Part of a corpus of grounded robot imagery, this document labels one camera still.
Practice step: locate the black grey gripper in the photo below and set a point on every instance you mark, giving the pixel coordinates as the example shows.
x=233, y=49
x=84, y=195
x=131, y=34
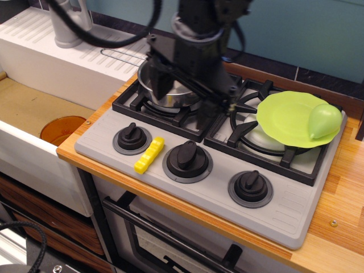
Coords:
x=195, y=62

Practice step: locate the yellow toy corn piece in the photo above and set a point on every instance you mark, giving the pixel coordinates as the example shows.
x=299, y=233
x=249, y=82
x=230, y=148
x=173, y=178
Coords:
x=149, y=155

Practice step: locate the small green pear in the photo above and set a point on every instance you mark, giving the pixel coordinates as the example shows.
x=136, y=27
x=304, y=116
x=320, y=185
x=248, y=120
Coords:
x=324, y=122

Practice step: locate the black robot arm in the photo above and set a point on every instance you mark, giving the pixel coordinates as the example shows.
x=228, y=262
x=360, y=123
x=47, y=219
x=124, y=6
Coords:
x=207, y=18

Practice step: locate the stainless steel pan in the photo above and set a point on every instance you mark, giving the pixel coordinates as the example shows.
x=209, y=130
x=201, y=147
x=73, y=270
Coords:
x=179, y=96

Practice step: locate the black middle stove knob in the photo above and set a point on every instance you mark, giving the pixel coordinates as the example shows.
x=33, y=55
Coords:
x=187, y=163

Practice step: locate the black stove knob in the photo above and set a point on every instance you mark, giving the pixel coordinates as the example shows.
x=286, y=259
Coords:
x=250, y=189
x=132, y=140
x=187, y=163

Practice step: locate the black left stove knob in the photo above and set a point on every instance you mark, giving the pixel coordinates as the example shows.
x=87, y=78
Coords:
x=132, y=140

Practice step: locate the grey toy stove top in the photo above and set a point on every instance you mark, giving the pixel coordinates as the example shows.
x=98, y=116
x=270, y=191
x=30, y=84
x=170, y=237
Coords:
x=285, y=219

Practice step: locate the light green plate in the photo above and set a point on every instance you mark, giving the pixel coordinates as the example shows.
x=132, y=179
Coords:
x=284, y=117

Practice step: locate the black right stove knob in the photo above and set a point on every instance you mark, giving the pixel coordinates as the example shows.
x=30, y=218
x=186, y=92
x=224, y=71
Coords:
x=250, y=189

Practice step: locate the black left burner grate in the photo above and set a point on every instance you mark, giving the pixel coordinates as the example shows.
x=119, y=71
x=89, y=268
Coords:
x=179, y=121

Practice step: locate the black burner grate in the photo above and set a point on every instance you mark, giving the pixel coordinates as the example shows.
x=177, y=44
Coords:
x=179, y=121
x=239, y=135

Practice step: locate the black right burner grate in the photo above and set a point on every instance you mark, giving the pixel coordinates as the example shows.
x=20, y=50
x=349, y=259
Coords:
x=239, y=135

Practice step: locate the grey toy faucet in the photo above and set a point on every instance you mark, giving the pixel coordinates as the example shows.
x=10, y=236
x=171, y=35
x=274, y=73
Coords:
x=64, y=36

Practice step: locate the orange translucent bowl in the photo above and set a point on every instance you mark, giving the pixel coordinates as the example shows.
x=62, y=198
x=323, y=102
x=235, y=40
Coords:
x=58, y=130

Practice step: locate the white toy sink unit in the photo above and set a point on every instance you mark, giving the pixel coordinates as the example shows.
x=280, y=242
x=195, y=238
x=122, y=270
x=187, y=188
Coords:
x=41, y=82

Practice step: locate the oven door with window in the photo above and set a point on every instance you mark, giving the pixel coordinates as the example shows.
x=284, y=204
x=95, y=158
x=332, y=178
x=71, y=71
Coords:
x=156, y=239

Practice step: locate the wood grain drawer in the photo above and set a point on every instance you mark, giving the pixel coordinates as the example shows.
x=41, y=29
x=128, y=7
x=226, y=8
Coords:
x=68, y=233

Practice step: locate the black oven door handle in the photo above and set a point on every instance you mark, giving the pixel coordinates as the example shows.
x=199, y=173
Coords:
x=121, y=208

